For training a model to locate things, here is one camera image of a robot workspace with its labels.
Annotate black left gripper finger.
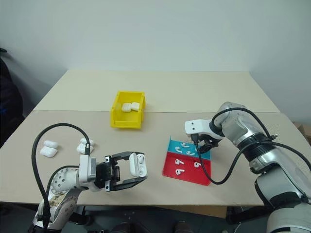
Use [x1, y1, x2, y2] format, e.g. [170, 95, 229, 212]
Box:
[113, 176, 149, 192]
[111, 151, 146, 163]

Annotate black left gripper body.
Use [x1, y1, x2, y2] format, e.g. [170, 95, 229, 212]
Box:
[96, 155, 121, 193]

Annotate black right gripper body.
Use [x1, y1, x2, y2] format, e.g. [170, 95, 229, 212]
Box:
[196, 132, 220, 148]

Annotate yellow plastic bin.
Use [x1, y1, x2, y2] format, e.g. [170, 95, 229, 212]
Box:
[110, 90, 147, 130]

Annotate blue plastic tray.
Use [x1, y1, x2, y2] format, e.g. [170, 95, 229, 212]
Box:
[167, 135, 213, 161]

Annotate red plastic tray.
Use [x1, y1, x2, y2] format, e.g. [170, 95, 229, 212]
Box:
[161, 151, 212, 186]

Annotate brown rounded shape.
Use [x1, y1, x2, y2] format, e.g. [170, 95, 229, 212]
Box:
[174, 220, 193, 233]

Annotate brown cardboard box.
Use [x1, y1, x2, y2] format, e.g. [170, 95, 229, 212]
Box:
[293, 121, 311, 144]

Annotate dark clothed person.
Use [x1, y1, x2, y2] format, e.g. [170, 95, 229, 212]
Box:
[0, 48, 25, 149]

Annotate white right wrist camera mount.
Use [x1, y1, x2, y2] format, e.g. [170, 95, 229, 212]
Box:
[184, 119, 225, 142]

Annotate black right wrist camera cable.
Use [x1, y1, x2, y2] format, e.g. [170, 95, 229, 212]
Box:
[191, 133, 246, 185]

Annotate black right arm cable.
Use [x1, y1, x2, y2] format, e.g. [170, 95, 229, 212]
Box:
[210, 107, 311, 160]

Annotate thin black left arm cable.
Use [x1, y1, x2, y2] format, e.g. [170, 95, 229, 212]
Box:
[46, 166, 81, 202]

